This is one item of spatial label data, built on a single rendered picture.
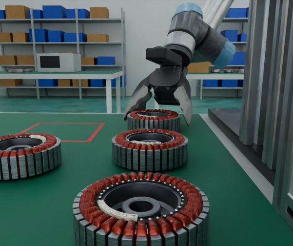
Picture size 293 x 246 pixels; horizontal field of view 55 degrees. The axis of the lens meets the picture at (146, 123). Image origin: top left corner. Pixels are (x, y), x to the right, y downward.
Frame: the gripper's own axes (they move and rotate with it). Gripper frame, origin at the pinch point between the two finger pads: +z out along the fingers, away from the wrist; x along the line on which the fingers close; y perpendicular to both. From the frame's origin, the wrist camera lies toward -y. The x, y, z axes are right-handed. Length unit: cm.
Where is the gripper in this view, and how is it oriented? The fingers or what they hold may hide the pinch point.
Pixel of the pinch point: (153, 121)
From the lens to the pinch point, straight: 59.8
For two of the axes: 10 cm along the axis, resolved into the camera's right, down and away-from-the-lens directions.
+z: -2.7, 8.7, -4.2
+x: -9.0, -0.7, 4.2
